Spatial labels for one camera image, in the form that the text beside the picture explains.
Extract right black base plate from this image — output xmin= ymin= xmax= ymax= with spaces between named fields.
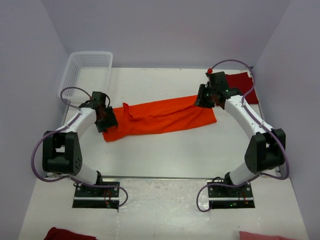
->
xmin=207 ymin=184 xmax=255 ymax=210

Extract pink cloth bottom right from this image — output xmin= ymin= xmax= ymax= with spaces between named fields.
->
xmin=239 ymin=231 xmax=291 ymax=240

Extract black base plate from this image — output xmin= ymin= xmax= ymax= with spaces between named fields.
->
xmin=207 ymin=184 xmax=255 ymax=210
xmin=72 ymin=180 xmax=120 ymax=210

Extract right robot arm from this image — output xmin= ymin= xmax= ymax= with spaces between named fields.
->
xmin=194 ymin=71 xmax=287 ymax=197

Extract white plastic basket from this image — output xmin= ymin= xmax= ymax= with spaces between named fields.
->
xmin=58 ymin=51 xmax=113 ymax=103

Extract orange t-shirt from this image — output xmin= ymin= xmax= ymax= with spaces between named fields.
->
xmin=103 ymin=95 xmax=217 ymax=142

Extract dark red cloth bottom left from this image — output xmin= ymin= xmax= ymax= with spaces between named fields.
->
xmin=44 ymin=227 xmax=97 ymax=240

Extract folded dark red t-shirt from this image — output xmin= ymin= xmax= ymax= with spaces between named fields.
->
xmin=225 ymin=72 xmax=259 ymax=105

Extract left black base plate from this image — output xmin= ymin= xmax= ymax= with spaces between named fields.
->
xmin=72 ymin=180 xmax=120 ymax=210

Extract purple cable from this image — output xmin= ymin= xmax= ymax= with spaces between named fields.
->
xmin=30 ymin=86 xmax=129 ymax=207
xmin=196 ymin=59 xmax=291 ymax=213

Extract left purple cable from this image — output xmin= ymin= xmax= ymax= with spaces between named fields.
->
xmin=30 ymin=86 xmax=129 ymax=207

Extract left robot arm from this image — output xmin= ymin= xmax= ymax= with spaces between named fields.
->
xmin=42 ymin=91 xmax=118 ymax=197

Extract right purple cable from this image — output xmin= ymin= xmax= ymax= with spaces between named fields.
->
xmin=196 ymin=59 xmax=291 ymax=213

